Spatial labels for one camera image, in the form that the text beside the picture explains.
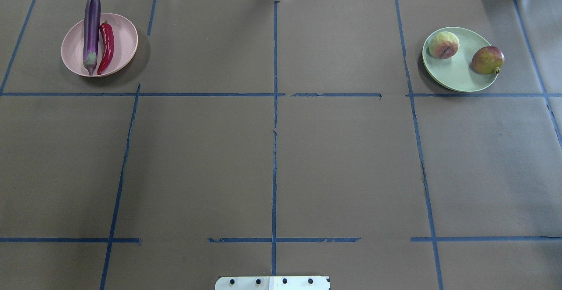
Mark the light green plate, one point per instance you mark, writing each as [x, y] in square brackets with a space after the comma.
[456, 73]

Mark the red apple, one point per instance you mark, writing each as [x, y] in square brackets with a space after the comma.
[488, 60]

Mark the white column with base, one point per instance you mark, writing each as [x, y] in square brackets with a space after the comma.
[298, 282]

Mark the yellow pink peach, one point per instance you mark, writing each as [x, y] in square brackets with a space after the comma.
[443, 45]

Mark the pink plate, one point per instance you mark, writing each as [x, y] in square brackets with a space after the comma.
[125, 46]

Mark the purple eggplant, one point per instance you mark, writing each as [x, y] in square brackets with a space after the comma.
[91, 24]

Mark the red chili pepper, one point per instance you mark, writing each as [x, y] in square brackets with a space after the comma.
[107, 34]

